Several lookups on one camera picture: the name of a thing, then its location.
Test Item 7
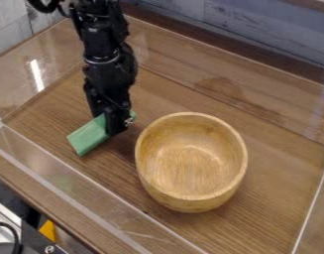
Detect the green rectangular block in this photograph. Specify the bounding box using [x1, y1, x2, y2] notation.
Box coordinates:
[67, 110, 137, 157]

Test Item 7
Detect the clear acrylic tray wall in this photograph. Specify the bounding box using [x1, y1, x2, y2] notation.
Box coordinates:
[0, 20, 324, 254]

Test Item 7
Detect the yellow label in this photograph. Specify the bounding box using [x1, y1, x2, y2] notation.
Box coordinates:
[41, 220, 58, 242]

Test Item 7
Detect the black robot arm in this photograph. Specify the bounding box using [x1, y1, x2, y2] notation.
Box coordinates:
[29, 0, 138, 136]

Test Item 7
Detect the brown wooden bowl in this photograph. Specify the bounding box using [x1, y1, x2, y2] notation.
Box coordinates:
[135, 112, 249, 213]

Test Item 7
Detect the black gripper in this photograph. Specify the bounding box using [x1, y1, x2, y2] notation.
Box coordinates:
[83, 44, 138, 136]

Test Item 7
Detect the black cable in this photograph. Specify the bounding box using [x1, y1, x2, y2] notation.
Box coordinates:
[0, 221, 23, 254]

